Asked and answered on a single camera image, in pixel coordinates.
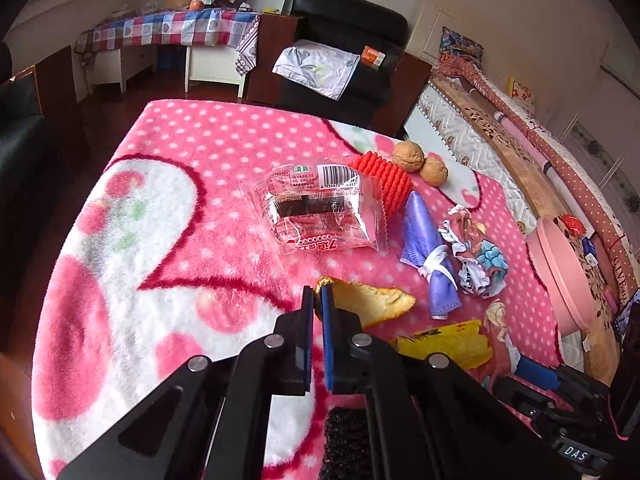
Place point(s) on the yellow red floral pillow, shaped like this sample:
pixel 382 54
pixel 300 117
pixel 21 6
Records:
pixel 521 94

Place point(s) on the red ridged plastic piece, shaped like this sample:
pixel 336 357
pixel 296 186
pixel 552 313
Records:
pixel 394 183

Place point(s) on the red dotted quilt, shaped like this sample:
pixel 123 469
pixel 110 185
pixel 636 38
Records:
pixel 583 189

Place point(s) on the pink polka dot blanket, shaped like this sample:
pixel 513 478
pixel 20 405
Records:
pixel 167 259

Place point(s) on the black mesh sponge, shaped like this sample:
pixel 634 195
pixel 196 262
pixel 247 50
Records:
pixel 346 452

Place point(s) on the colourful wrapper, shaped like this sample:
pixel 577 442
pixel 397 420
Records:
pixel 483 267

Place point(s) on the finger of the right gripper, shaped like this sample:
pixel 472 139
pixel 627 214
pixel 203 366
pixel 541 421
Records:
pixel 537 374

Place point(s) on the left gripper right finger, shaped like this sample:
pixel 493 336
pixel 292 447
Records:
pixel 345 346

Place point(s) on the purple cloth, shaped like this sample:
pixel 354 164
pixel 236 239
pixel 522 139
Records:
pixel 425 251

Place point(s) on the clear red snack wrapper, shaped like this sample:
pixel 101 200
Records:
pixel 322 207

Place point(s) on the red snack packet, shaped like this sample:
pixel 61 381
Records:
pixel 573 225

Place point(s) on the white patterned cushion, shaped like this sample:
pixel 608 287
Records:
pixel 323 69

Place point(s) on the black leather sofa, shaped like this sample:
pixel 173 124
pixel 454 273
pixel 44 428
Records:
pixel 24 148

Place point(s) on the pink plastic trash bucket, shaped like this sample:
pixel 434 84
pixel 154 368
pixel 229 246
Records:
pixel 559 269

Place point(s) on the bed with brown blanket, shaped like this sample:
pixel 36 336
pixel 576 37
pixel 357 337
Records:
pixel 469 129

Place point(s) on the orange box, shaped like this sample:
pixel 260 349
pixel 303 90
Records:
pixel 372 56

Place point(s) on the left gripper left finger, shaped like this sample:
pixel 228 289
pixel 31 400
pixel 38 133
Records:
pixel 293 358

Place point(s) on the orange fruit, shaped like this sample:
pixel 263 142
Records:
pixel 196 5

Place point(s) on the yellow plastic wrapper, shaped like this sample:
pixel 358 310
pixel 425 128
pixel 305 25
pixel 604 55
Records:
pixel 464 343

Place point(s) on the black leather armchair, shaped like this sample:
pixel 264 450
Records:
pixel 379 99

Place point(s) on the checkered tablecloth table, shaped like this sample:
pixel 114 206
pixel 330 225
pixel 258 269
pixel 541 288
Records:
pixel 220 46

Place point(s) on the colourful cartoon pillow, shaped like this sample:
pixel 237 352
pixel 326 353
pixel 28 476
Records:
pixel 454 44

